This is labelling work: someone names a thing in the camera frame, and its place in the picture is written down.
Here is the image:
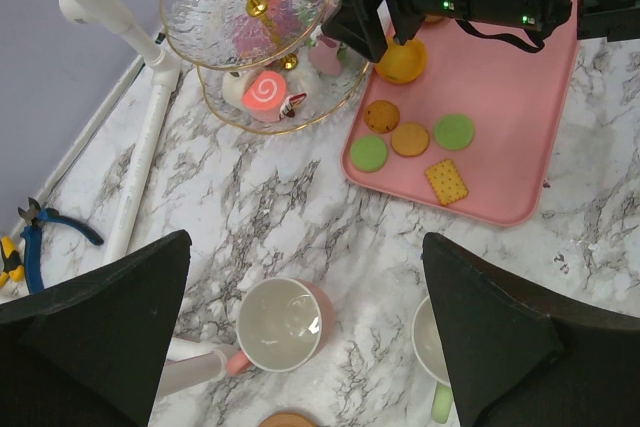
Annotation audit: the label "pink mug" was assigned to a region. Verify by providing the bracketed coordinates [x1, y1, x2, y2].
[226, 277, 336, 376]

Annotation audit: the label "toy green cake slice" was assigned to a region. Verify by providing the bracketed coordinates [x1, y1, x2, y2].
[298, 0, 324, 24]

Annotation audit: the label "cork coaster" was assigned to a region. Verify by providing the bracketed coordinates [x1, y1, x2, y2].
[259, 412, 316, 427]

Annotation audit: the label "pink serving tray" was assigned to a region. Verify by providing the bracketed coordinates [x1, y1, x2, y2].
[341, 16, 578, 226]

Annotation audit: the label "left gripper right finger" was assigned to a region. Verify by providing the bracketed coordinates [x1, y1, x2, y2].
[422, 233, 639, 426]

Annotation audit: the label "green mug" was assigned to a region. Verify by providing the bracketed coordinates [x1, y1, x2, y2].
[411, 296, 454, 425]

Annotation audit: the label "three-tier glass dessert stand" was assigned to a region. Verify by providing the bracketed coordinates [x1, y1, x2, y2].
[159, 0, 369, 135]

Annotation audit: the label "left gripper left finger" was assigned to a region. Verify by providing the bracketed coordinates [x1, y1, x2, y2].
[1, 230, 191, 426]

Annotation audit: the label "toy brown chip cookie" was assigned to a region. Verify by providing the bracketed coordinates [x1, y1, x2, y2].
[363, 100, 400, 134]

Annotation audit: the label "blue-handled pliers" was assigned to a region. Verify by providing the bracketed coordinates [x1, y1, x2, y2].
[17, 196, 105, 296]

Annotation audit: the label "toy white roll cake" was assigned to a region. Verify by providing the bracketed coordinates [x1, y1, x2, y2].
[221, 72, 249, 111]

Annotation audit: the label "toy strawberry cake slice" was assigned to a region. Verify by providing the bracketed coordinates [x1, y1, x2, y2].
[278, 93, 307, 120]

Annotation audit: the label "toy green macaron lower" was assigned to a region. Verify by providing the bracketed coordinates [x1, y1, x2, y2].
[349, 135, 388, 173]

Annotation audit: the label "toy pink strawberry swirl roll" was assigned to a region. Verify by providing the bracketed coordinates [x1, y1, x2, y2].
[233, 0, 300, 58]

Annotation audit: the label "white pvc pipe frame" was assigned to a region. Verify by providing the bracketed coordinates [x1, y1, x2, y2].
[19, 0, 241, 398]

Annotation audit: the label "toy green macaron upper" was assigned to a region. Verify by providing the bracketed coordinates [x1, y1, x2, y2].
[433, 114, 475, 151]

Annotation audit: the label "toy green macaron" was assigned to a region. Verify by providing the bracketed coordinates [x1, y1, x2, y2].
[349, 135, 388, 173]
[433, 114, 475, 151]

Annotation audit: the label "toy bread bun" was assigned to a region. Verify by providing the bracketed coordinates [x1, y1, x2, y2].
[424, 15, 445, 25]

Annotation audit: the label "toy yellow cracker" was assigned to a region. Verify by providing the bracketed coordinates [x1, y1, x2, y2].
[425, 159, 469, 206]

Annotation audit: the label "toy orange egg tart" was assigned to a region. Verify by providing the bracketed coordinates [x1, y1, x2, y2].
[374, 37, 428, 85]

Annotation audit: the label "toy orange round cookie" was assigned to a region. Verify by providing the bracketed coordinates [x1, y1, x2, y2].
[391, 122, 430, 157]

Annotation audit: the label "yellow-handled pliers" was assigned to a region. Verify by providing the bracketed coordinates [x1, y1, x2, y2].
[0, 236, 25, 287]

